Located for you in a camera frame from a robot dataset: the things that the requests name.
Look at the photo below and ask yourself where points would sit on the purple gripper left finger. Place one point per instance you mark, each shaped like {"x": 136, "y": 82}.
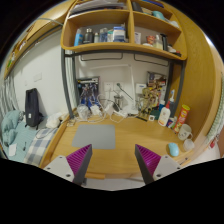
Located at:
{"x": 73, "y": 167}

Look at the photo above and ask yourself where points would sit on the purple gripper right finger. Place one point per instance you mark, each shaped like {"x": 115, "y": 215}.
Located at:
{"x": 153, "y": 166}

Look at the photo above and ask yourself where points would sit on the light blue computer mouse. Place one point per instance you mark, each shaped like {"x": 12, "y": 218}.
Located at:
{"x": 173, "y": 149}

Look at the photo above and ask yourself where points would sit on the grey mouse pad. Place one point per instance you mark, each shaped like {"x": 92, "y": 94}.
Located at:
{"x": 99, "y": 136}

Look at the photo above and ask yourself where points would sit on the plaid pillow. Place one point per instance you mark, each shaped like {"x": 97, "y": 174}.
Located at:
{"x": 39, "y": 146}

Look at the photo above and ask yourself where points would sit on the clear glass cup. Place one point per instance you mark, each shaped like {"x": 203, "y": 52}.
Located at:
{"x": 188, "y": 145}

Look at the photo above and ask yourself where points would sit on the white mug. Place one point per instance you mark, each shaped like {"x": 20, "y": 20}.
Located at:
{"x": 185, "y": 132}

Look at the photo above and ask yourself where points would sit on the white lotion bottle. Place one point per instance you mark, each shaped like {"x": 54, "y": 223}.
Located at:
{"x": 164, "y": 115}

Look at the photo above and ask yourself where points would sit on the clear plastic bag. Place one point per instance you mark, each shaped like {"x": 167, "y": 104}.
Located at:
{"x": 83, "y": 111}

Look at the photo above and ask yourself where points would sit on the gold robot figurine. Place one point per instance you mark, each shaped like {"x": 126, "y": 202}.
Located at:
{"x": 146, "y": 103}

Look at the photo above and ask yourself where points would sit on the black backpack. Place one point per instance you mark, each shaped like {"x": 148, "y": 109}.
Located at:
{"x": 33, "y": 116}

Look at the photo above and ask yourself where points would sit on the red yellow chips can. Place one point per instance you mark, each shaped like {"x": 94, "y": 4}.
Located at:
{"x": 181, "y": 118}

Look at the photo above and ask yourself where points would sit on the metal cup on desk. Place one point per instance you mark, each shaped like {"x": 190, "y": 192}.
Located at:
{"x": 119, "y": 101}

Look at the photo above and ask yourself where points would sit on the teal blanket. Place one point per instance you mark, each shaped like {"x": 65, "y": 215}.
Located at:
{"x": 9, "y": 125}

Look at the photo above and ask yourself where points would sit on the blue robot model box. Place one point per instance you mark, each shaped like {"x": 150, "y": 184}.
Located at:
{"x": 88, "y": 89}

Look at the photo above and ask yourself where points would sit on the dark flask on shelf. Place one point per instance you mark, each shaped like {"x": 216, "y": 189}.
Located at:
{"x": 88, "y": 37}

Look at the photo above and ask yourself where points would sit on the blue bottle on shelf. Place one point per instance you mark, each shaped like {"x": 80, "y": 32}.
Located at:
{"x": 78, "y": 37}

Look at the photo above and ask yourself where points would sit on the white blue box on shelf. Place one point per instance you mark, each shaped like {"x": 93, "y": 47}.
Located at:
{"x": 119, "y": 34}

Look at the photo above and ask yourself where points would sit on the white charger with cables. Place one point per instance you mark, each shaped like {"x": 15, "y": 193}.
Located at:
{"x": 107, "y": 112}

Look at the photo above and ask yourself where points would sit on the wooden wall shelf unit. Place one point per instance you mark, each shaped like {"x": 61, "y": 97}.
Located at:
{"x": 133, "y": 22}

